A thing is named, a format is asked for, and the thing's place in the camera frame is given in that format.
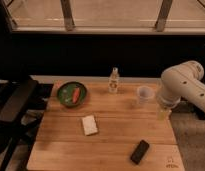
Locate black eraser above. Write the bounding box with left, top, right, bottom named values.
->
left=130, top=140, right=150, bottom=164

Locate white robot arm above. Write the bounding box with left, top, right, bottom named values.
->
left=156, top=60, right=205, bottom=120

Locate clear glass bottle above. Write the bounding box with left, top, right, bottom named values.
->
left=109, top=67, right=119, bottom=93

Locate orange carrot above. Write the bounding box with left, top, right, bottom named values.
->
left=72, top=87, right=80, bottom=103

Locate green bowl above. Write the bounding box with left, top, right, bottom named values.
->
left=57, top=81, right=87, bottom=108

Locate white sponge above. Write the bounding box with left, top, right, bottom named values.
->
left=82, top=115, right=98, bottom=136

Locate clear plastic cup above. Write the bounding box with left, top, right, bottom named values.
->
left=136, top=86, right=155, bottom=105

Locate black office chair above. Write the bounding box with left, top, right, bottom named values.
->
left=0, top=77, right=54, bottom=171

